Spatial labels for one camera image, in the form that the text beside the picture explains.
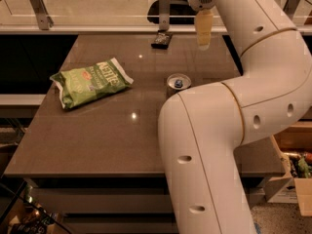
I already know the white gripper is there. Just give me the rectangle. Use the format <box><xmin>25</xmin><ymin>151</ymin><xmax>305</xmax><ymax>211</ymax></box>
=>
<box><xmin>187</xmin><ymin>0</ymin><xmax>215</xmax><ymax>51</ymax></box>

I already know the black rxbar chocolate bar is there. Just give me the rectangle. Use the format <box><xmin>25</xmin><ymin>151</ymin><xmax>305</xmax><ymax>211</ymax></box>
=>
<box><xmin>151</xmin><ymin>31</ymin><xmax>173</xmax><ymax>50</ymax></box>

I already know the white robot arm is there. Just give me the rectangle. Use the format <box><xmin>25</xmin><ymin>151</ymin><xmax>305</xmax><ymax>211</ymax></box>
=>
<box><xmin>158</xmin><ymin>0</ymin><xmax>312</xmax><ymax>234</ymax></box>

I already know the black office chair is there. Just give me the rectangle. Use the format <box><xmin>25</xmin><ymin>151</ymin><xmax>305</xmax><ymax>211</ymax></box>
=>
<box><xmin>147</xmin><ymin>0</ymin><xmax>196</xmax><ymax>24</ymax></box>

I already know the silver blue energy drink can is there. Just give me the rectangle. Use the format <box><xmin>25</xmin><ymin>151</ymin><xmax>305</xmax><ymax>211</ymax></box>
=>
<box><xmin>166</xmin><ymin>73</ymin><xmax>191</xmax><ymax>98</ymax></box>

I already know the glass railing panel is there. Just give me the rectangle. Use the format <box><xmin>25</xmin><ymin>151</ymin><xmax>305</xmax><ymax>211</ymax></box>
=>
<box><xmin>0</xmin><ymin>0</ymin><xmax>312</xmax><ymax>27</ymax></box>

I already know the green kettle chips bag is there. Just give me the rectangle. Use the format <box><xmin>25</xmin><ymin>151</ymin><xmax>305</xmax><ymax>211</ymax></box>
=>
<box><xmin>50</xmin><ymin>58</ymin><xmax>134</xmax><ymax>109</ymax></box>

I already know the cardboard box with items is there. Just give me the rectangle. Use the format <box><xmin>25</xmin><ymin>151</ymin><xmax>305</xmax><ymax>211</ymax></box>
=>
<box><xmin>264</xmin><ymin>121</ymin><xmax>312</xmax><ymax>216</ymax></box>

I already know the grey table drawer unit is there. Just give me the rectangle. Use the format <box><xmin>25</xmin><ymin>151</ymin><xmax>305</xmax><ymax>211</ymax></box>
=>
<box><xmin>23</xmin><ymin>172</ymin><xmax>263</xmax><ymax>234</ymax></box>

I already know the middle metal railing post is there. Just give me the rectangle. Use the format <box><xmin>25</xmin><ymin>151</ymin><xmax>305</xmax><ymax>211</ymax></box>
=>
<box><xmin>159</xmin><ymin>0</ymin><xmax>170</xmax><ymax>31</ymax></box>

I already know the metal railing post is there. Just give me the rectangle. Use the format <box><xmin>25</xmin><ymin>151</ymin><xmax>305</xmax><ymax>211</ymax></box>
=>
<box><xmin>159</xmin><ymin>0</ymin><xmax>170</xmax><ymax>31</ymax></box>
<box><xmin>29</xmin><ymin>0</ymin><xmax>54</xmax><ymax>30</ymax></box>
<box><xmin>283</xmin><ymin>0</ymin><xmax>300</xmax><ymax>20</ymax></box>

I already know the right metal railing post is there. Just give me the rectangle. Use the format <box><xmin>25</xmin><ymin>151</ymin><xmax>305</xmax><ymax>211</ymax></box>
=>
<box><xmin>283</xmin><ymin>0</ymin><xmax>300</xmax><ymax>20</ymax></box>

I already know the left metal railing post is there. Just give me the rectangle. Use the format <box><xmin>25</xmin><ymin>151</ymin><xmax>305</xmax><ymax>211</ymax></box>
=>
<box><xmin>29</xmin><ymin>0</ymin><xmax>54</xmax><ymax>30</ymax></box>

